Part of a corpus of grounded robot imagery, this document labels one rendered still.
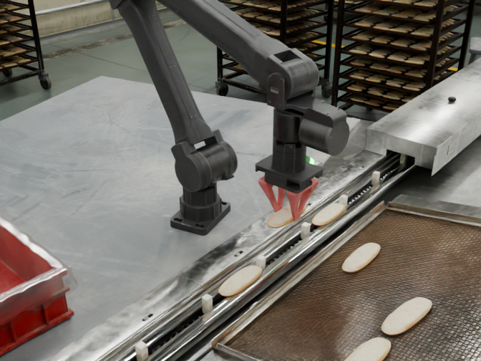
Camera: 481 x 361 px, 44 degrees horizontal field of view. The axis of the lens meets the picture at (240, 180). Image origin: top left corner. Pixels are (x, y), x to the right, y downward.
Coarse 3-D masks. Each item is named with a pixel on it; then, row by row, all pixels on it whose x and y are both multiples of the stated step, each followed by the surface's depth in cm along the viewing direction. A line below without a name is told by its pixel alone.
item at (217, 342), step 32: (384, 224) 110; (416, 224) 108; (448, 224) 107; (480, 224) 104; (320, 256) 101; (448, 256) 97; (288, 288) 94; (288, 320) 87; (320, 320) 85; (448, 320) 81; (224, 352) 81; (256, 352) 81; (320, 352) 79; (416, 352) 76; (480, 352) 75
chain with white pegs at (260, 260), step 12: (408, 156) 147; (372, 180) 134; (360, 192) 131; (348, 204) 128; (312, 228) 118; (300, 240) 116; (264, 264) 105; (204, 300) 95; (216, 300) 99; (204, 312) 96; (168, 336) 92; (144, 348) 86; (156, 348) 90
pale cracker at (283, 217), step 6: (288, 204) 109; (282, 210) 107; (288, 210) 107; (276, 216) 105; (282, 216) 105; (288, 216) 105; (270, 222) 104; (276, 222) 103; (282, 222) 104; (288, 222) 104
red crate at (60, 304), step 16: (0, 272) 109; (0, 288) 105; (64, 304) 97; (16, 320) 91; (32, 320) 93; (48, 320) 95; (0, 336) 90; (16, 336) 92; (32, 336) 93; (0, 352) 90
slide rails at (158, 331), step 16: (368, 176) 136; (352, 192) 130; (368, 192) 130; (320, 208) 123; (288, 240) 113; (304, 240) 113; (256, 256) 109; (288, 256) 108; (192, 304) 97; (224, 304) 97; (176, 320) 93; (144, 336) 90; (160, 336) 90; (176, 336) 90; (128, 352) 87; (160, 352) 87
